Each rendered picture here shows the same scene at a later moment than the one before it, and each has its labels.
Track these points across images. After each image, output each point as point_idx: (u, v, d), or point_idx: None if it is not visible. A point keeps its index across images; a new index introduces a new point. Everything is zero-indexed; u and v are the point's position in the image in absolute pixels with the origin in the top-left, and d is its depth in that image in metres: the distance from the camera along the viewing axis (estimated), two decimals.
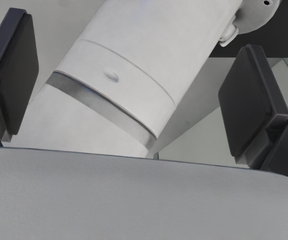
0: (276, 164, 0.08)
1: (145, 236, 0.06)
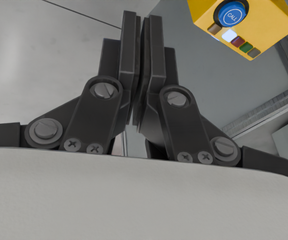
0: (178, 141, 0.08)
1: (145, 236, 0.06)
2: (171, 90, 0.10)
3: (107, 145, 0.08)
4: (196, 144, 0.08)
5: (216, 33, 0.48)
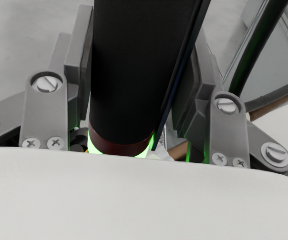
0: (217, 142, 0.09)
1: (145, 236, 0.06)
2: (224, 96, 0.10)
3: (66, 135, 0.08)
4: (234, 150, 0.08)
5: None
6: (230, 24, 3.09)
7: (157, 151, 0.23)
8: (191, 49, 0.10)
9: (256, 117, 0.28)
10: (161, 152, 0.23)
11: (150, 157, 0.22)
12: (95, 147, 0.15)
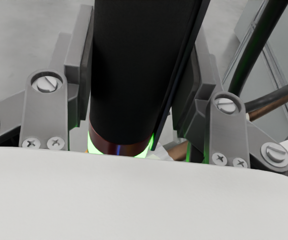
0: (217, 142, 0.09)
1: (145, 236, 0.06)
2: (224, 96, 0.10)
3: (66, 135, 0.08)
4: (234, 150, 0.08)
5: None
6: (223, 38, 3.22)
7: (157, 152, 0.23)
8: (190, 50, 0.11)
9: (256, 118, 0.28)
10: (160, 153, 0.23)
11: (150, 157, 0.22)
12: (95, 147, 0.15)
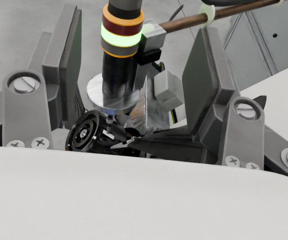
0: (232, 145, 0.09)
1: (145, 236, 0.06)
2: (244, 102, 0.10)
3: (50, 135, 0.08)
4: (249, 155, 0.08)
5: None
6: (220, 28, 3.34)
7: (151, 23, 0.35)
8: None
9: (221, 15, 0.40)
10: (153, 23, 0.34)
11: (146, 24, 0.34)
12: None
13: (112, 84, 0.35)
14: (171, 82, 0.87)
